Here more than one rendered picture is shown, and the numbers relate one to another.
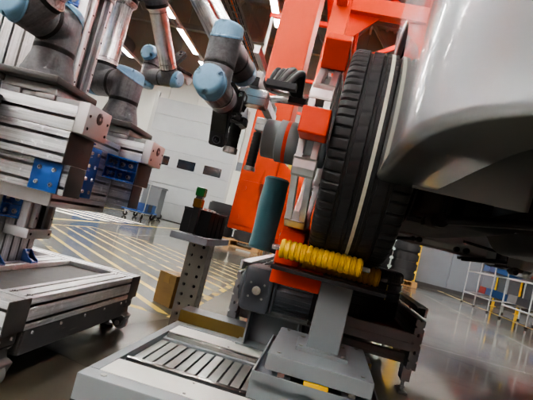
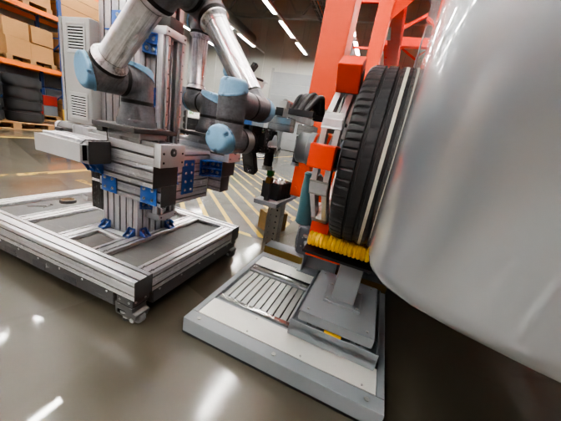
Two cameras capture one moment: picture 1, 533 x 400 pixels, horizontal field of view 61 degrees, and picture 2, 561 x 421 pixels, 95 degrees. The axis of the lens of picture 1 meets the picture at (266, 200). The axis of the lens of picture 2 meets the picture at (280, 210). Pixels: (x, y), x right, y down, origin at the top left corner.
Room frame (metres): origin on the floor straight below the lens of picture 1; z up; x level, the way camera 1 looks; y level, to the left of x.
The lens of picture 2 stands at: (0.38, -0.12, 0.89)
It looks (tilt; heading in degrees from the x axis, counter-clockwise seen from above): 17 degrees down; 10
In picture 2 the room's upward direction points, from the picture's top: 10 degrees clockwise
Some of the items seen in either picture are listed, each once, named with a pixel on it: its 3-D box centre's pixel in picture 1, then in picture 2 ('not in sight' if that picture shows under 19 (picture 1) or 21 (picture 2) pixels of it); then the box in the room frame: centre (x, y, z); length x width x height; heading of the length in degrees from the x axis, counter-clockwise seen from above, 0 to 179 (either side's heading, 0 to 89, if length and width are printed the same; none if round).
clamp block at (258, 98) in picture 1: (253, 98); (281, 124); (1.35, 0.11, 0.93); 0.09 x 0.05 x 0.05; 81
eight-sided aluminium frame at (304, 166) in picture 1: (315, 148); (339, 154); (1.49, -0.12, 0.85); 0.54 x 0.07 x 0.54; 171
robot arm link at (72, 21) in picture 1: (59, 27); (135, 82); (1.33, 0.72, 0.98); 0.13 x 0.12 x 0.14; 166
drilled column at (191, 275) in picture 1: (191, 284); (273, 225); (2.21, 0.25, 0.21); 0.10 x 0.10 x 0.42; 81
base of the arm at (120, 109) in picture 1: (120, 112); (209, 124); (1.83, 0.66, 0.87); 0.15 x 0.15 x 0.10
